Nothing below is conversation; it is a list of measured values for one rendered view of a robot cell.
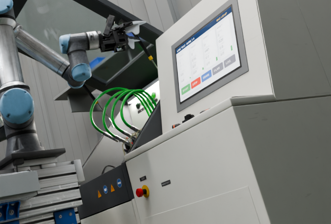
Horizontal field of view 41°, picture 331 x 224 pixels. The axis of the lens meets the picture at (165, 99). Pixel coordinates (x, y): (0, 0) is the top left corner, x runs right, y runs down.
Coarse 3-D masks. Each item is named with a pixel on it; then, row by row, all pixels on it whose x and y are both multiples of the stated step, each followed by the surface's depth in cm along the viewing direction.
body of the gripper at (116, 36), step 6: (114, 30) 184; (120, 30) 184; (102, 36) 183; (108, 36) 184; (114, 36) 182; (120, 36) 183; (126, 36) 184; (102, 42) 181; (108, 42) 182; (114, 42) 183; (120, 42) 181; (126, 42) 183; (102, 48) 181; (108, 48) 183; (114, 48) 184
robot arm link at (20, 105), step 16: (0, 0) 170; (0, 16) 169; (0, 32) 168; (0, 48) 167; (16, 48) 171; (0, 64) 166; (16, 64) 167; (0, 80) 165; (16, 80) 164; (0, 96) 162; (16, 96) 160; (16, 112) 159; (32, 112) 163
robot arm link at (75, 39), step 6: (60, 36) 178; (66, 36) 177; (72, 36) 177; (78, 36) 178; (84, 36) 178; (60, 42) 177; (66, 42) 176; (72, 42) 176; (78, 42) 177; (84, 42) 178; (60, 48) 180; (66, 48) 176; (72, 48) 176; (78, 48) 176; (84, 48) 179
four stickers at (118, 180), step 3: (117, 180) 199; (120, 180) 197; (111, 183) 204; (117, 183) 199; (120, 183) 197; (102, 186) 210; (105, 186) 208; (111, 186) 204; (120, 186) 198; (99, 189) 213; (105, 189) 208; (111, 189) 204; (114, 189) 202; (99, 192) 213; (105, 192) 208; (99, 195) 213
